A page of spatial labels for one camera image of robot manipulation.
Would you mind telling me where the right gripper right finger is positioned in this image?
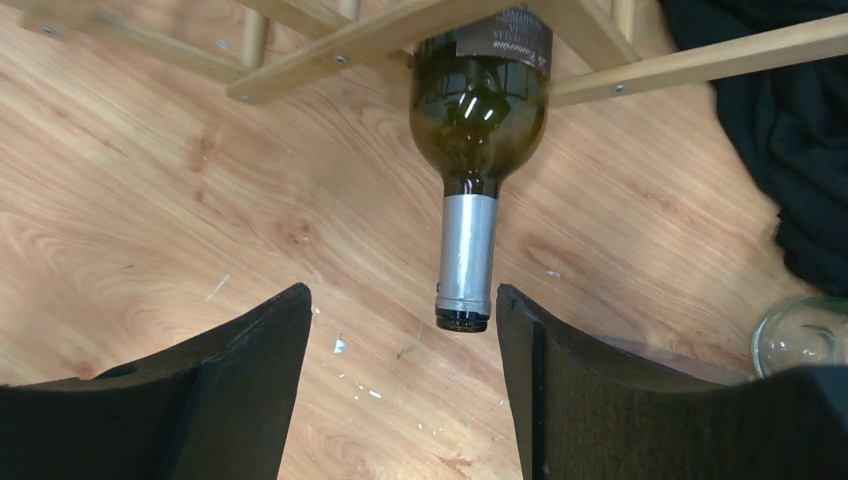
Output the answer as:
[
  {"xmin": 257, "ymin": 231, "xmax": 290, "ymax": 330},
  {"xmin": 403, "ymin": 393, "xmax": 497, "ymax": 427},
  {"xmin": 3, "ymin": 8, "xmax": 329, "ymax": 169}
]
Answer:
[{"xmin": 496, "ymin": 284, "xmax": 847, "ymax": 479}]

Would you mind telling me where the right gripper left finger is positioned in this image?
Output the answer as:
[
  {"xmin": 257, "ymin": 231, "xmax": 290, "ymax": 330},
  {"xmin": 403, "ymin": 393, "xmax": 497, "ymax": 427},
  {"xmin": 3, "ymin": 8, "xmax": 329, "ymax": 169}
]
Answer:
[{"xmin": 1, "ymin": 283, "xmax": 312, "ymax": 479}]

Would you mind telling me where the clear bottle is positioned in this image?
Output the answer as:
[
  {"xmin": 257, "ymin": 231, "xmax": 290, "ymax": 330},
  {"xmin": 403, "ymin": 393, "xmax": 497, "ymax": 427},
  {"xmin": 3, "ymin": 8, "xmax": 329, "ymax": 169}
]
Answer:
[{"xmin": 751, "ymin": 297, "xmax": 847, "ymax": 378}]

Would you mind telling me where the dark green bottle silver foil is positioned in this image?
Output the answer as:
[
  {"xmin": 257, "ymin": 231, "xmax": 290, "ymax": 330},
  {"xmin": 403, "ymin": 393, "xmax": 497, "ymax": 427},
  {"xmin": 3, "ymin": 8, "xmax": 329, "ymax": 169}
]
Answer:
[{"xmin": 409, "ymin": 6, "xmax": 553, "ymax": 333}]

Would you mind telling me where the wooden lattice wine rack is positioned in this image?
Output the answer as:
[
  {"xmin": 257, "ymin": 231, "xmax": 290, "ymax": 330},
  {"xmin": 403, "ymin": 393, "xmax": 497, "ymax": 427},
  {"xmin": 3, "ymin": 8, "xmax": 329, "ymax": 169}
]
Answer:
[{"xmin": 14, "ymin": 1, "xmax": 847, "ymax": 105}]

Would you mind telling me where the black cloth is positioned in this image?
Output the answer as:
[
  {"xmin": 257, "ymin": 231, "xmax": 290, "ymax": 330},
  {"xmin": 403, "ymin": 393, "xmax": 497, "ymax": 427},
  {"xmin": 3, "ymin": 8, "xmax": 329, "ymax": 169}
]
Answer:
[{"xmin": 661, "ymin": 0, "xmax": 847, "ymax": 297}]

